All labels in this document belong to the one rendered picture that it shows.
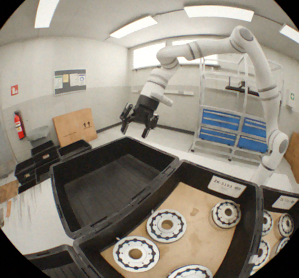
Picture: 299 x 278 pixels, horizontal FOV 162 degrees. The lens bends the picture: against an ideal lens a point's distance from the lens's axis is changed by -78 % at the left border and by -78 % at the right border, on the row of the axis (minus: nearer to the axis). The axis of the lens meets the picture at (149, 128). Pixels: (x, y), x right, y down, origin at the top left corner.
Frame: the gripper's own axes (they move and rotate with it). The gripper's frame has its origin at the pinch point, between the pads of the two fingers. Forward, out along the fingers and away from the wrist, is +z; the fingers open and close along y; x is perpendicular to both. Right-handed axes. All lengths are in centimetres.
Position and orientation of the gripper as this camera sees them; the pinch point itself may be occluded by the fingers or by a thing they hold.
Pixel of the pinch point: (134, 134)
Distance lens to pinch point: 38.9
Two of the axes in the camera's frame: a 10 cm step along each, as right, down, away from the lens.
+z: -4.1, 9.0, 1.6
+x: 5.6, 3.9, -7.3
